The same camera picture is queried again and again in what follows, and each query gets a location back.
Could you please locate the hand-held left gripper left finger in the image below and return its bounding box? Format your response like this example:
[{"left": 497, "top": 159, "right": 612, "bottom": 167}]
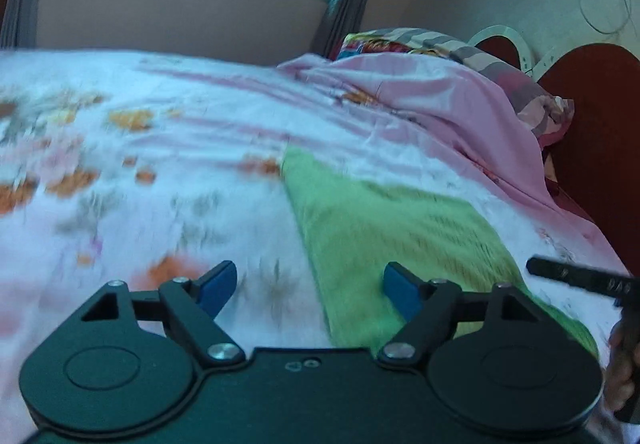
[{"left": 80, "top": 260, "right": 247, "bottom": 368}]

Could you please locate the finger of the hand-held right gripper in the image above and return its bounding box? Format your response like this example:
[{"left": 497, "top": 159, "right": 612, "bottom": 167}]
[{"left": 526, "top": 254, "right": 640, "bottom": 307}]

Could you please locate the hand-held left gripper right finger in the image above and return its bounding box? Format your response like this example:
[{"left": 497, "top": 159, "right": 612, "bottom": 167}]
[{"left": 376, "top": 261, "right": 541, "bottom": 370}]

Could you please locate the green cloth garment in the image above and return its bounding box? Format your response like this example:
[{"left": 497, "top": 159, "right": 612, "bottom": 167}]
[{"left": 281, "top": 145, "right": 599, "bottom": 361}]

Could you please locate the person's right hand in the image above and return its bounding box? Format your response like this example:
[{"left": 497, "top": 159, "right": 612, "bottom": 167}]
[{"left": 604, "top": 321, "right": 640, "bottom": 419}]

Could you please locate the brown and white headboard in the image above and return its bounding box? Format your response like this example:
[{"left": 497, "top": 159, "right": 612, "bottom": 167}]
[{"left": 466, "top": 24, "right": 640, "bottom": 275}]

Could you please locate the white floral bed sheet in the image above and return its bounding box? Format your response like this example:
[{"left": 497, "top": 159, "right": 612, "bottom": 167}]
[{"left": 0, "top": 49, "right": 633, "bottom": 444}]

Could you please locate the pink blanket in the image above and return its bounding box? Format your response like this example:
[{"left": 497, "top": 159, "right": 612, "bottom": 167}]
[{"left": 276, "top": 53, "right": 632, "bottom": 276}]

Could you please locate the colourful striped pillow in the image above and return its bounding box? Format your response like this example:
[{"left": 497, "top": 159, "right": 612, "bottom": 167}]
[{"left": 336, "top": 27, "right": 576, "bottom": 148}]

